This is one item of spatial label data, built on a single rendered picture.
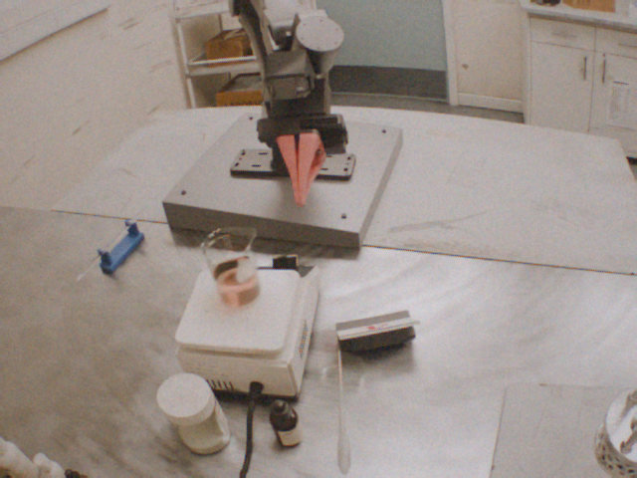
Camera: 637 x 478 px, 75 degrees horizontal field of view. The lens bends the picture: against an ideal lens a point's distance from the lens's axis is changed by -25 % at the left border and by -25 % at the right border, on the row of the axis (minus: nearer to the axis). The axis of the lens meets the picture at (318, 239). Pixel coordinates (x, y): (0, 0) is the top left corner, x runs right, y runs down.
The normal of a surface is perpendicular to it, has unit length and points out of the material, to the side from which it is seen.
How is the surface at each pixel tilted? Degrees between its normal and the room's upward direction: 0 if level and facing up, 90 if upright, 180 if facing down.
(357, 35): 90
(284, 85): 75
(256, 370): 90
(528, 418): 0
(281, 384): 90
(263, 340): 0
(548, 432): 0
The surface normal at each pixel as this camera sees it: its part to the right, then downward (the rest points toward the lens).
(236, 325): -0.11, -0.80
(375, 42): -0.32, 0.60
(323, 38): 0.17, -0.22
